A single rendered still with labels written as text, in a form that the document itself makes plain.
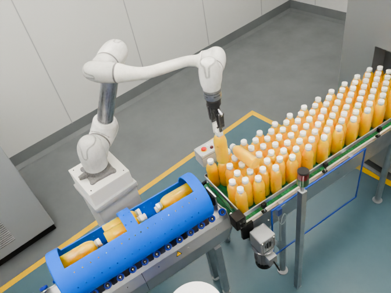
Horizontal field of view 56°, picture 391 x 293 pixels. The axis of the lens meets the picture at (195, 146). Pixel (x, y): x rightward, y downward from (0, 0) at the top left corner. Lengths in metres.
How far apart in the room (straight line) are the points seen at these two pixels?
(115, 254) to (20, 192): 1.66
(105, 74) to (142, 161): 2.31
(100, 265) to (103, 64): 0.99
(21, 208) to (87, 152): 1.40
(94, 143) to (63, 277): 0.78
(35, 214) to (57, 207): 0.47
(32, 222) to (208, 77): 2.44
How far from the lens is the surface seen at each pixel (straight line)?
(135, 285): 2.20
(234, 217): 2.14
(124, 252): 1.96
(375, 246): 3.31
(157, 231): 1.97
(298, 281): 2.94
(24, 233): 3.72
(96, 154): 2.29
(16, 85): 4.42
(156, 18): 4.99
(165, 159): 4.04
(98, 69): 1.91
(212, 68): 1.71
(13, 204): 3.49
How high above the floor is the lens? 2.72
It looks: 42 degrees down
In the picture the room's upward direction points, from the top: 12 degrees counter-clockwise
